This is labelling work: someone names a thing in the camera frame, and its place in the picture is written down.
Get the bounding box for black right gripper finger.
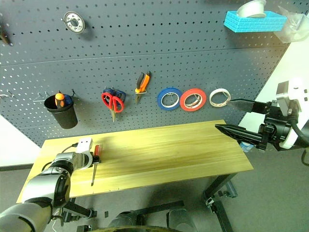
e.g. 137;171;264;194
226;98;269;114
214;124;261;147

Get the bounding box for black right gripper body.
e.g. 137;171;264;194
257;100;295;152

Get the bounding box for red handled screwdriver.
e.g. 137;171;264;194
90;144;102;187

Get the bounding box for red handled scissors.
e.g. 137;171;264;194
101;92;125;123

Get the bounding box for wide red tape roll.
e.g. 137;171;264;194
179;88;207;113

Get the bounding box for orange black needle nose pliers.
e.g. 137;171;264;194
134;71;152;105

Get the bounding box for grey perforated pegboard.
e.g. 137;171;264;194
0;0;309;148

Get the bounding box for clear plastic bottles pack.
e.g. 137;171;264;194
239;141;254;153

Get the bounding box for white tape roll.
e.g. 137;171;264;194
209;88;231;108

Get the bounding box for black plastic cup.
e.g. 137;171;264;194
43;94;79;130

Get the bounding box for teal brick patterned box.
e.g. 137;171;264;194
223;10;288;33

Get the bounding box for blue tape roll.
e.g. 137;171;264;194
157;87;183;112

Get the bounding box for clear plastic container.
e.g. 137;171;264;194
273;5;309;44

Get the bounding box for white roll in teal box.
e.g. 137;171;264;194
236;0;267;19

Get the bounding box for round silver metal disc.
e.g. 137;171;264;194
63;11;86;34

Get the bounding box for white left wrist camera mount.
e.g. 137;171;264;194
75;137;94;169

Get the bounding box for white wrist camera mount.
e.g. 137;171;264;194
276;77;309;149
75;137;94;169

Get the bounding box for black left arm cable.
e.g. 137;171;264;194
42;143;79;173

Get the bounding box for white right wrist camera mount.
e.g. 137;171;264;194
276;77;309;149

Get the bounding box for blue handled scissors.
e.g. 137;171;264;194
102;87;127;100

